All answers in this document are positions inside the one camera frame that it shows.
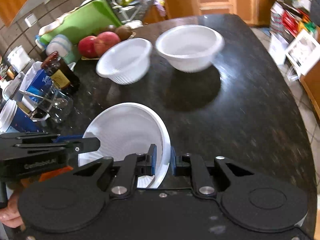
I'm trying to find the white ribbed bowl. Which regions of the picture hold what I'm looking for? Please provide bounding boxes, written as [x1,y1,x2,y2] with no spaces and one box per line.
[78,102,171,189]
[155,24,225,73]
[96,38,152,85]

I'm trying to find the wooden kitchen cabinets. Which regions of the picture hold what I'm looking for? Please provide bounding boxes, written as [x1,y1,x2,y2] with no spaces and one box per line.
[142,0,276,27]

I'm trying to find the person's left hand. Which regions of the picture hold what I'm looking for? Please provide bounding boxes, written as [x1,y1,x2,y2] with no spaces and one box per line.
[1,189,23,228]

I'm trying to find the blue white cup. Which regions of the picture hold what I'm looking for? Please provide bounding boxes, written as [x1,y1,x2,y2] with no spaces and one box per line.
[1,100,43,133]

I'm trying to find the clear glass pitcher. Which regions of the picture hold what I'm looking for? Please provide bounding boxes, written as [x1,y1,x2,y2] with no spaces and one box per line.
[19,85,73,123]

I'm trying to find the blue tissue box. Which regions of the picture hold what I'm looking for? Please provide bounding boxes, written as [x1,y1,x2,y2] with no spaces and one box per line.
[19,61,54,112]

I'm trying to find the dark sauce jar red lid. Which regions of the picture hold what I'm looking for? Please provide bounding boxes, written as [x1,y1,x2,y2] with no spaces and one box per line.
[41,51,80,95]

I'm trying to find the red apple left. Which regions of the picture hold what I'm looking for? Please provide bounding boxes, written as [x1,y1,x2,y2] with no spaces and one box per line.
[78,36,98,58]

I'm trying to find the red apple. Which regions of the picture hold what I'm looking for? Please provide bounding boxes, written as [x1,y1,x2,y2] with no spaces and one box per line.
[94,31,121,57]
[78,36,98,58]

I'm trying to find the red apple right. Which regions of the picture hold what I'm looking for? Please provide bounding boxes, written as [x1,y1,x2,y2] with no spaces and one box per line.
[94,31,121,57]

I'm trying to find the brown kiwi fruit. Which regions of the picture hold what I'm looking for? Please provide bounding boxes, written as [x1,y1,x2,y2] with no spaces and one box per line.
[115,25,132,41]

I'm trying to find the green cutting board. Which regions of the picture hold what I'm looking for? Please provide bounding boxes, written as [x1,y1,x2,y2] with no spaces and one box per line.
[36,0,122,47]

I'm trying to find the white picture box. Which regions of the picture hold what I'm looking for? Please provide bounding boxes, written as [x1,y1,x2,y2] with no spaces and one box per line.
[285,29,319,77]

